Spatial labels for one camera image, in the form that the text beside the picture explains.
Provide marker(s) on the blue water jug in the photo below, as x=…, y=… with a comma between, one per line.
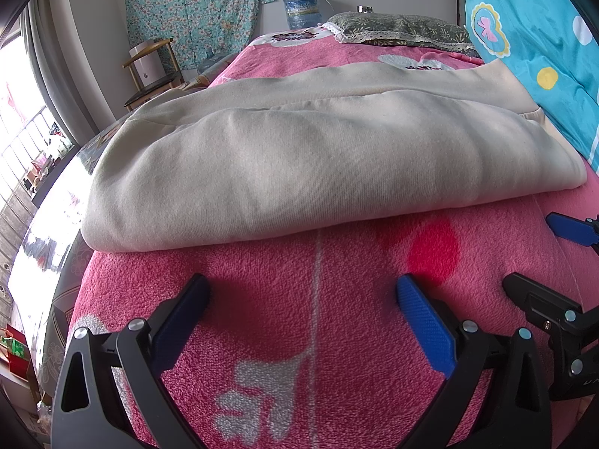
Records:
x=302, y=9

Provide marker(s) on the grey curtain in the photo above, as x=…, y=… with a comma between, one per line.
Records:
x=51, y=56

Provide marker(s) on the wooden chair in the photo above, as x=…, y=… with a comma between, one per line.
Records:
x=149, y=89

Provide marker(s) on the clear empty water jug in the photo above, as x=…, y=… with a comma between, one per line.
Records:
x=213, y=61

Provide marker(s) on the grey leaf pillow with lace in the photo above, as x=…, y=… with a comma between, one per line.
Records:
x=402, y=28

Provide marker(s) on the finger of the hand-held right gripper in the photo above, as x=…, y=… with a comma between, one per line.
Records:
x=538, y=297
x=561, y=225

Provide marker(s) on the pink flower blanket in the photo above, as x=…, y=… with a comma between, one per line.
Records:
x=327, y=290

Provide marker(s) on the window railing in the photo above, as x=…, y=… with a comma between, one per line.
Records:
x=28, y=145

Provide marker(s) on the cream zip jacket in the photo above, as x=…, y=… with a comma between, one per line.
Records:
x=304, y=173

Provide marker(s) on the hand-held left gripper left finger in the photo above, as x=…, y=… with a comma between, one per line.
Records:
x=180, y=322

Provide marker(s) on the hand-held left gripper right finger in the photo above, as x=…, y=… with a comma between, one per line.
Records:
x=426, y=322

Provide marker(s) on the white box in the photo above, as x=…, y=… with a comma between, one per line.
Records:
x=147, y=65

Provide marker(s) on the cyan printed quilt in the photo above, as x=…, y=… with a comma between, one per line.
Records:
x=538, y=32

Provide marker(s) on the red bag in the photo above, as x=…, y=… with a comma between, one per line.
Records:
x=14, y=365

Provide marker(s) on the teal floral wall cloth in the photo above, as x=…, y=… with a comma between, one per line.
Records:
x=196, y=9

